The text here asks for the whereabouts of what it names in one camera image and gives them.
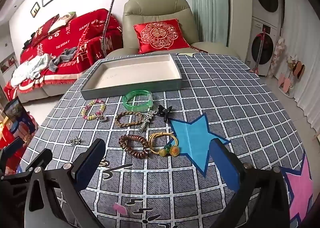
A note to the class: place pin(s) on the decorative flower stand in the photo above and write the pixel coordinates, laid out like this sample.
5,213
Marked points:
291,73

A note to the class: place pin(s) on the pale green curtain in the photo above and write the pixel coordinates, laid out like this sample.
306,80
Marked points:
210,5

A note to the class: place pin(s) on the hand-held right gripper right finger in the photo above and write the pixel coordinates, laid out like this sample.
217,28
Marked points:
225,165

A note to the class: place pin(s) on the small photo frame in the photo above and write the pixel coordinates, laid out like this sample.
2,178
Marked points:
35,9

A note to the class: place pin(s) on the red blanket covered sofa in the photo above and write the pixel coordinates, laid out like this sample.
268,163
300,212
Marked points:
75,30

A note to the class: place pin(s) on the beige leather armchair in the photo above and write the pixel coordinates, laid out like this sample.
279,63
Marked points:
155,8

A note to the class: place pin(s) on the grey checked fabric tray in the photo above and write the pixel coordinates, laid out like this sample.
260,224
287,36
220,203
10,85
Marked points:
225,93

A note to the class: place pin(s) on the photo print pillow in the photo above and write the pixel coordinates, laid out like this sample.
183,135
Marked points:
61,20

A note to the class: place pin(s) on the silver heart earring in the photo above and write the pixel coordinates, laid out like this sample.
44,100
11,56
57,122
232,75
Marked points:
102,118
74,140

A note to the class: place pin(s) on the black bow hair clip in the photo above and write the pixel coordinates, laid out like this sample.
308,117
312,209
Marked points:
163,112

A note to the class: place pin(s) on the grey tray with white inside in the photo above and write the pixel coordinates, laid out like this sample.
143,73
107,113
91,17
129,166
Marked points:
140,73

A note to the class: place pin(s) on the grey sofa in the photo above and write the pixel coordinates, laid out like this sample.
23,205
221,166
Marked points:
37,96

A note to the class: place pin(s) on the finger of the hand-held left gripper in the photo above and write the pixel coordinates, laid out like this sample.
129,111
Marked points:
37,159
11,145

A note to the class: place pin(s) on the gooseneck phone holder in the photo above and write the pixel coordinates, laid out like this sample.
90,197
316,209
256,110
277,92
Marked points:
112,0

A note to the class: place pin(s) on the white curtain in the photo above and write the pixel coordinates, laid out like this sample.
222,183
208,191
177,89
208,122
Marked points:
305,55

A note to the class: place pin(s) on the white washing machine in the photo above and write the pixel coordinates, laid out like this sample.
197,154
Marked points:
262,48

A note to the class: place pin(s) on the red fringed pillow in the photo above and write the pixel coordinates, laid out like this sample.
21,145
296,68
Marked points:
86,43

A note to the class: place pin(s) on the green translucent bangle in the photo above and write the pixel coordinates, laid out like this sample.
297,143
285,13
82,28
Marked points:
130,106

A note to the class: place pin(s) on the white clothes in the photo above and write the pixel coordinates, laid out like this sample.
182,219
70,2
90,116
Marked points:
27,68

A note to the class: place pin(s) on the red mop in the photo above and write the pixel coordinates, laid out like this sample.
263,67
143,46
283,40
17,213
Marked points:
260,48

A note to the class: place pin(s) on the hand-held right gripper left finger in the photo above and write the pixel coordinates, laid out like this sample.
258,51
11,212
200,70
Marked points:
90,160

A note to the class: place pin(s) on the silver star charm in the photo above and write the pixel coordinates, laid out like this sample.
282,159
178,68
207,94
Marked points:
150,115

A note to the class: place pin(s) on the pink and white flowers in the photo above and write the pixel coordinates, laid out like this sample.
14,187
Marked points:
279,50

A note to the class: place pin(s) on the grey garment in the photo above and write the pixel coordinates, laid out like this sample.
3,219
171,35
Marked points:
62,58

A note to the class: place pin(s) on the red embroidered cushion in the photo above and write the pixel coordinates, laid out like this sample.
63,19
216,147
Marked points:
157,33

